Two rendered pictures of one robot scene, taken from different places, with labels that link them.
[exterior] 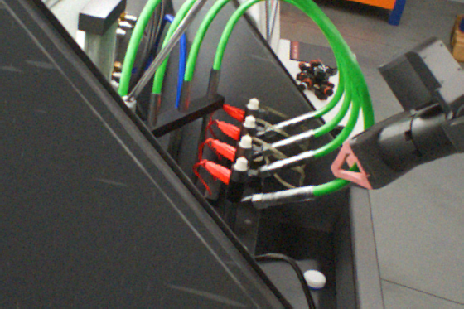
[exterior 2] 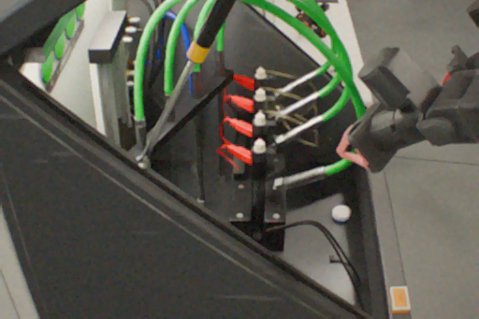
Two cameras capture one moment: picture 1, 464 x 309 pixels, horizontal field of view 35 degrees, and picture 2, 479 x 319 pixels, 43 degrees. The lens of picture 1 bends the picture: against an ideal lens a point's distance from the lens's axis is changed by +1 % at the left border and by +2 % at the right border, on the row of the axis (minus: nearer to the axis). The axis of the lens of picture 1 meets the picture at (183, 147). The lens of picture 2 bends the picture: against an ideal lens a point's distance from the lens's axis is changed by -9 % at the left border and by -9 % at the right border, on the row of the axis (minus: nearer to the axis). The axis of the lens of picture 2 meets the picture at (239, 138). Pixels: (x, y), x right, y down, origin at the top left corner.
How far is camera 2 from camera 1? 0.17 m
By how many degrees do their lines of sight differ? 9
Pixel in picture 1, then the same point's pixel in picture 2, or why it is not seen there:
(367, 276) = (382, 210)
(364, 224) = not seen: hidden behind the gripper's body
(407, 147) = (394, 137)
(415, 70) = (388, 79)
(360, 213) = not seen: hidden behind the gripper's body
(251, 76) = (254, 45)
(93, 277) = (152, 298)
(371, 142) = (365, 135)
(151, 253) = (194, 277)
